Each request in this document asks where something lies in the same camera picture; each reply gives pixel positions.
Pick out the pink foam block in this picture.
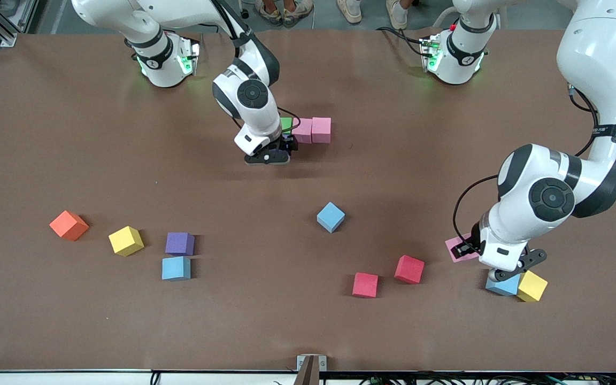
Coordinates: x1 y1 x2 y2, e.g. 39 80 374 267
311 117 332 144
292 119 313 145
444 237 481 264

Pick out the blue foam block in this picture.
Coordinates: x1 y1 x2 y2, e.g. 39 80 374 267
317 202 346 234
161 256 191 281
486 273 521 296

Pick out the red foam block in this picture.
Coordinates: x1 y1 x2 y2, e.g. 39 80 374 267
394 255 425 284
352 272 379 298

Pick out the yellow foam block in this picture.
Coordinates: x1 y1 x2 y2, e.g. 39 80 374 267
108 226 145 257
517 271 548 303

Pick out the grey sneaker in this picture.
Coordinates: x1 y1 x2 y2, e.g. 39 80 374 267
256 0 284 27
283 0 315 28

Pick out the brown paper table cover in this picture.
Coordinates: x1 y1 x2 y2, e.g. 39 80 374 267
0 28 616 373

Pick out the orange foam block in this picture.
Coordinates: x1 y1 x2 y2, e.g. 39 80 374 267
49 210 90 242

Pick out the black left base cable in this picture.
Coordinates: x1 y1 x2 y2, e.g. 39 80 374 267
375 26 427 57

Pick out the metal clamp bracket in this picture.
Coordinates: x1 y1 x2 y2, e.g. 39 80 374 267
297 355 327 385

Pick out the white hose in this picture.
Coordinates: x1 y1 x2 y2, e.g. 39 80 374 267
434 10 461 28

